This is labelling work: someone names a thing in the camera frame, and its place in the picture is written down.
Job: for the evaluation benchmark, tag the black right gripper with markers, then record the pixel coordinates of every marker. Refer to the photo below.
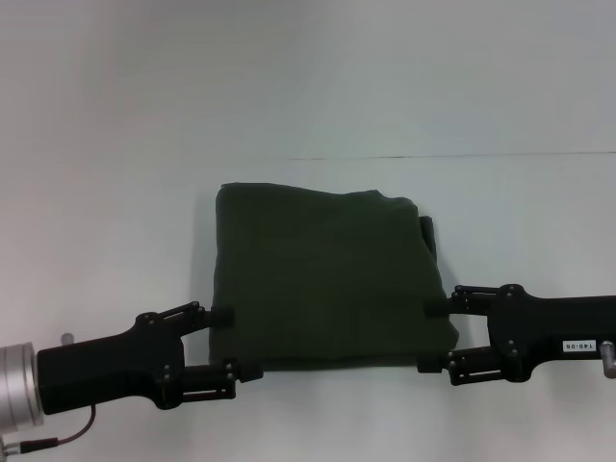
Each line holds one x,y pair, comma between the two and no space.
548,337

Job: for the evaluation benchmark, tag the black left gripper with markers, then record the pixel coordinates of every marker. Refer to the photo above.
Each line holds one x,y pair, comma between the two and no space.
110,366

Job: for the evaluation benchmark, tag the dark green shirt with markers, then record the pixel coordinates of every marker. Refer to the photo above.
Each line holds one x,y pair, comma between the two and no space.
327,279

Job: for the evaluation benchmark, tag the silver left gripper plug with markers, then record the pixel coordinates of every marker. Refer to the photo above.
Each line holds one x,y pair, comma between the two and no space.
67,338

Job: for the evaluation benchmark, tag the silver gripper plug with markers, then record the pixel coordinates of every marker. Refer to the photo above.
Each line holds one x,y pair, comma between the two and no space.
67,338
608,358

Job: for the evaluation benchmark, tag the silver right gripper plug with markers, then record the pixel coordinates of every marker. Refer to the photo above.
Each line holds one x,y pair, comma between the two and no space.
608,358

